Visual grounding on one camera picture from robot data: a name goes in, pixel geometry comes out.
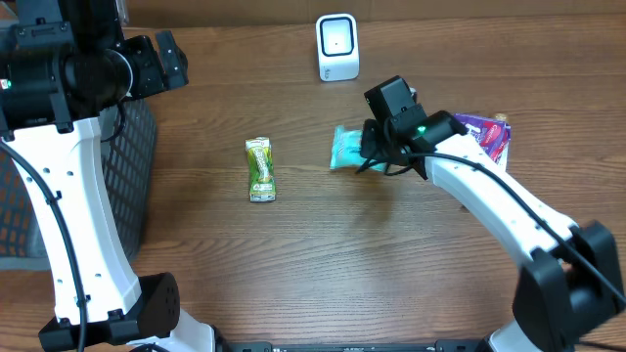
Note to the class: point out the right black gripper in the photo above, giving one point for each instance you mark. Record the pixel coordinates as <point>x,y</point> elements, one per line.
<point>376,133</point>

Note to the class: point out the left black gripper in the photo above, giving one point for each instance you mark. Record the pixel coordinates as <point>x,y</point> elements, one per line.
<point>171,61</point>

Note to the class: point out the teal wipes packet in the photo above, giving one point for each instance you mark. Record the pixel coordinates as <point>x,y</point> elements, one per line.
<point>346,149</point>

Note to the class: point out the red purple pad package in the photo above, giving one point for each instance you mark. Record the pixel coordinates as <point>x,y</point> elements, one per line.
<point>487,132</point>

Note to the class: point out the green juice carton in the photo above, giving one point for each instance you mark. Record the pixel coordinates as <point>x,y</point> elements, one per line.
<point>262,187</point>

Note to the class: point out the white tube with gold cap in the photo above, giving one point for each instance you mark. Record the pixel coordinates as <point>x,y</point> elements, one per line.
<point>501,153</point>

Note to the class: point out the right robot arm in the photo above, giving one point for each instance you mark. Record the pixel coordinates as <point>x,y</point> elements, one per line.
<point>569,276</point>

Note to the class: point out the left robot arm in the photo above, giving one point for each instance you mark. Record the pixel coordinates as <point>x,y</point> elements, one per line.
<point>69,60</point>

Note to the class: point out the white barcode scanner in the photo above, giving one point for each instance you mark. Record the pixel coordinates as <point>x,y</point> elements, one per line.
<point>337,47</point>

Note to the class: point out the grey plastic mesh basket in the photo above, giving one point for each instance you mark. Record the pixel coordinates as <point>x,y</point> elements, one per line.
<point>127,164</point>

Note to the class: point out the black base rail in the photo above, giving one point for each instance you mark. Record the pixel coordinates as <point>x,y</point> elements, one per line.
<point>442,345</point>

